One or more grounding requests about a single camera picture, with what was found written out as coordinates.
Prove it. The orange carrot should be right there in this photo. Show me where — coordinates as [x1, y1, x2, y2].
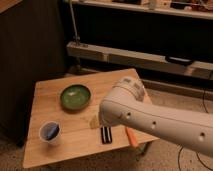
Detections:
[125, 127, 138, 148]

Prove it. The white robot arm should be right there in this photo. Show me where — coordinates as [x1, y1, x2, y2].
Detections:
[90, 76, 213, 157]

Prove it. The black cable on floor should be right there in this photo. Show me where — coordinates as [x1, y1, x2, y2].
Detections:
[177, 71, 213, 171]

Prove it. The upper white shelf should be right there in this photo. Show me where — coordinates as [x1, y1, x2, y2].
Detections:
[64, 0, 213, 21]

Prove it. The white paper cup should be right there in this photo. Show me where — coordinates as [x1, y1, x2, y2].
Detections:
[39, 121, 61, 146]

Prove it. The metal vertical pole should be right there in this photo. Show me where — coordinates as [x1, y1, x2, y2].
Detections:
[69, 0, 80, 46]

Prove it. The wooden folding table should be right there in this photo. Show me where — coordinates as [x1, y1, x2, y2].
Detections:
[22, 68, 169, 170]

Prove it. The blue object in cup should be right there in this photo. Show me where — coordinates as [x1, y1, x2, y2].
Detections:
[46, 124, 59, 140]

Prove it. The black striped rectangular block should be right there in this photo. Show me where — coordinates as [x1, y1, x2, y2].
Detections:
[101, 127, 112, 144]

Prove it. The black handle on beam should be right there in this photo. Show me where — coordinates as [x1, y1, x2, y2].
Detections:
[165, 56, 194, 66]

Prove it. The white metal shelf beam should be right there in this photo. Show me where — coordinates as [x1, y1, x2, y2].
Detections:
[66, 42, 213, 80]

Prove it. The green ceramic bowl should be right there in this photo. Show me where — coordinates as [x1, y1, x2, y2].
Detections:
[60, 84, 91, 111]

